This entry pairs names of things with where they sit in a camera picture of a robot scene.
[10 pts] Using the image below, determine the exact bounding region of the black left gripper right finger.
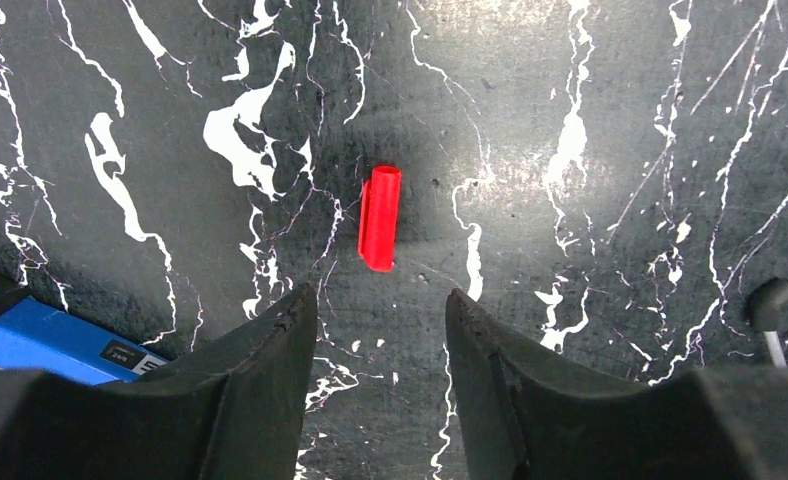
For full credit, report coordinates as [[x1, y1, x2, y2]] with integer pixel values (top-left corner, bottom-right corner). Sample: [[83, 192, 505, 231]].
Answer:
[[445, 289, 788, 479]]

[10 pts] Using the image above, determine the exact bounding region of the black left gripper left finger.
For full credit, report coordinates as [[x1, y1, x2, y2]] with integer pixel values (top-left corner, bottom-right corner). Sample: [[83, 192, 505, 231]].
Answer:
[[0, 284, 318, 479]]

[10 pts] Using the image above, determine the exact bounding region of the red marker cap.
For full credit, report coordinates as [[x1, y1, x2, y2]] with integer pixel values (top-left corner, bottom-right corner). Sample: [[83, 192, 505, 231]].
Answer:
[[358, 165, 402, 272]]

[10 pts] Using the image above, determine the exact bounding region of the metal whiteboard stand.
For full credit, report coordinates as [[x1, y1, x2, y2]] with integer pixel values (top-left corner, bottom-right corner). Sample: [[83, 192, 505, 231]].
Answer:
[[745, 278, 788, 368]]

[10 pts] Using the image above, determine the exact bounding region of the blue plastic clip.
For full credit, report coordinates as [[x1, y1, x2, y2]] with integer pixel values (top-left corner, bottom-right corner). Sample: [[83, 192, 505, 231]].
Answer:
[[0, 297, 168, 385]]

